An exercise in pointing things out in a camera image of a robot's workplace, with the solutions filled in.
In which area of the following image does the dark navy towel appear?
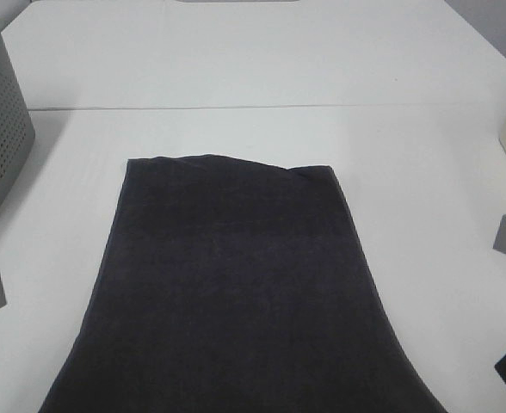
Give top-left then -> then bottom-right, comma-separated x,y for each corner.
41,155 -> 442,412

